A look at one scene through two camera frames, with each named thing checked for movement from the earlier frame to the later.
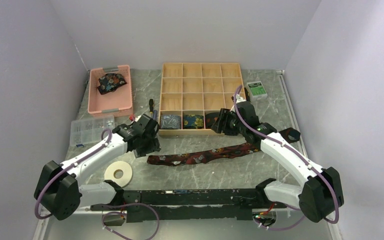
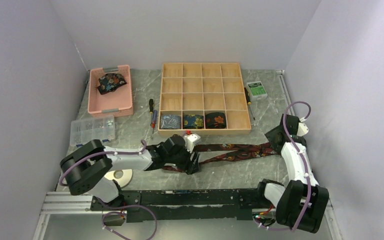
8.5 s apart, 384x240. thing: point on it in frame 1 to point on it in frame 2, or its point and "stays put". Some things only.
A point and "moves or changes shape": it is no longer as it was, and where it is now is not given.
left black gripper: (153, 146) to (191, 166)
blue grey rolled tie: (171, 122) stays put
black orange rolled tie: (211, 118) stays put
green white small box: (256, 91) stays put
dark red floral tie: (203, 156) moves or changes shape
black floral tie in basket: (109, 82) stays put
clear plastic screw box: (85, 132) stays put
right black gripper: (225, 114) to (270, 135)
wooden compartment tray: (197, 88) stays put
